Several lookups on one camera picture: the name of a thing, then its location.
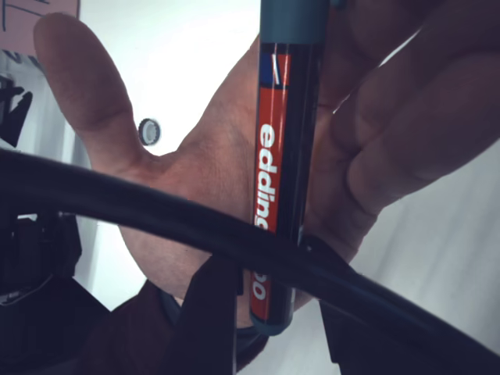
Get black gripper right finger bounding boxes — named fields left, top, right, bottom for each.
left=300, top=234, right=450, bottom=375

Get metal bottle cap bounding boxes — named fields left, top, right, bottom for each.
left=137, top=117, right=162, bottom=146

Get pink paper with writing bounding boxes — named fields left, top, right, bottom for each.
left=0, top=0, right=81, bottom=52

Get person's left hand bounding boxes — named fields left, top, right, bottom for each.
left=33, top=0, right=500, bottom=309

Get black marker green cap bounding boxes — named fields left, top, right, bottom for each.
left=248, top=0, right=348, bottom=337

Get left forearm maroon sleeve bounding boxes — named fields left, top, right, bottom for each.
left=38, top=273, right=270, bottom=375

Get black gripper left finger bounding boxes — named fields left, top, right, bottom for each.
left=163, top=255, right=243, bottom=375

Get black camera cable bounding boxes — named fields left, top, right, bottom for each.
left=0, top=147, right=500, bottom=375

